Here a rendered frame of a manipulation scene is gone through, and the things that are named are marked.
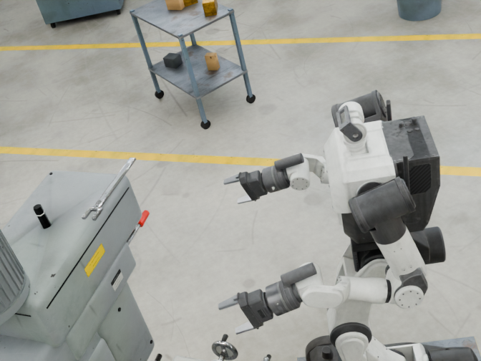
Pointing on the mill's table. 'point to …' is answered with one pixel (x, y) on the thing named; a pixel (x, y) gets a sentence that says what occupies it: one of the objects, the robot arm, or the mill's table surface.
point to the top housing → (66, 249)
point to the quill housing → (127, 329)
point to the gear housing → (101, 302)
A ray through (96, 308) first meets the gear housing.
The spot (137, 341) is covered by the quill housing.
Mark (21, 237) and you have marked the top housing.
